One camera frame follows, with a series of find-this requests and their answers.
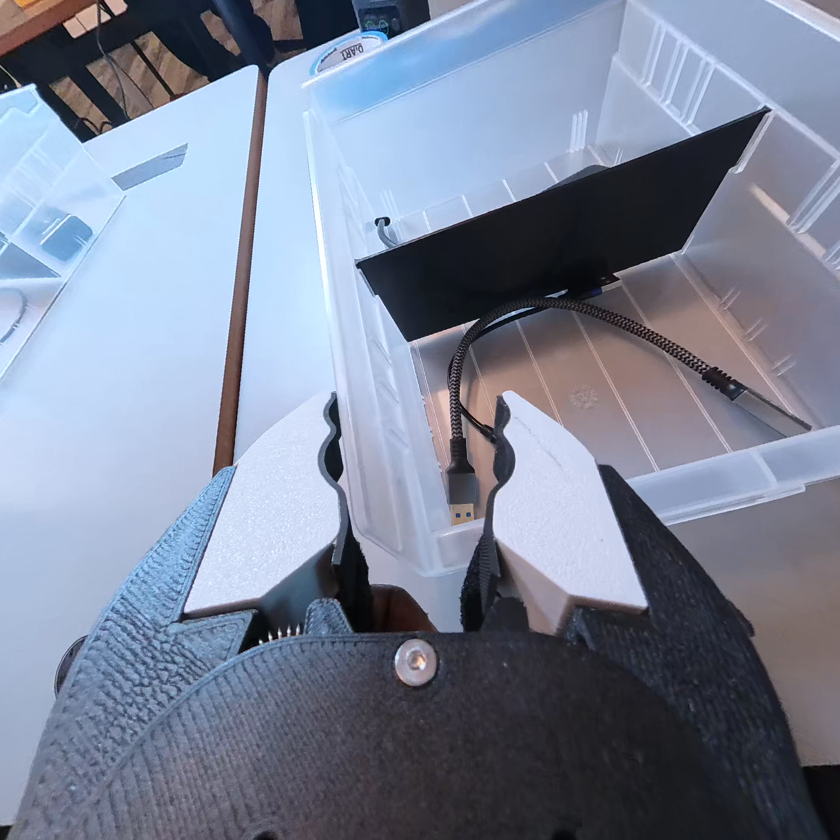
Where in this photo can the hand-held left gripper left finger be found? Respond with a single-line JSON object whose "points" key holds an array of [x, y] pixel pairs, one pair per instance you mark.
{"points": [[275, 525]]}

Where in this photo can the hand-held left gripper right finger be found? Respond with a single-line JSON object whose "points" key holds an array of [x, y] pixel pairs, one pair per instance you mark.
{"points": [[564, 525]]}

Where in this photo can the clear plastic bin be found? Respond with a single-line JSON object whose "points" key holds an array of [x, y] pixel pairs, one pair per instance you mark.
{"points": [[39, 164], [459, 105]]}

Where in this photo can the flat silver usb adapter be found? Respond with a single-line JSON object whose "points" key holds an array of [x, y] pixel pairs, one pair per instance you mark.
{"points": [[771, 413]]}

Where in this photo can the blue-collared usb plug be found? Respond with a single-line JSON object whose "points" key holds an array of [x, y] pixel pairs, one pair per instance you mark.
{"points": [[594, 289]]}

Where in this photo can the person's left hand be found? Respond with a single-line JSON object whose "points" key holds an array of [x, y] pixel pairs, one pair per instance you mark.
{"points": [[400, 610]]}

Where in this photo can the black divider panel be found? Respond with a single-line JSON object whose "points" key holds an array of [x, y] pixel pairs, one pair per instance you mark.
{"points": [[558, 249]]}

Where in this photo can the dark flat device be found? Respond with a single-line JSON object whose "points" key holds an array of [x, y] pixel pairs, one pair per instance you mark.
{"points": [[65, 237]]}

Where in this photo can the grey tape strip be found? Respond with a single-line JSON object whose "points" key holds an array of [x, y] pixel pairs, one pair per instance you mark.
{"points": [[151, 167]]}

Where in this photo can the white and blue tape roll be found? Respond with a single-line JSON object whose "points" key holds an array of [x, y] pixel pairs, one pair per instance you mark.
{"points": [[351, 51]]}

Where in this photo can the small black device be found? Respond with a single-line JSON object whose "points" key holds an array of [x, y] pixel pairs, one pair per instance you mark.
{"points": [[387, 13]]}

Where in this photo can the wooden desk with black frame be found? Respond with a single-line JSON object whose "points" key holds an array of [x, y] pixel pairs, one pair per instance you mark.
{"points": [[26, 26]]}

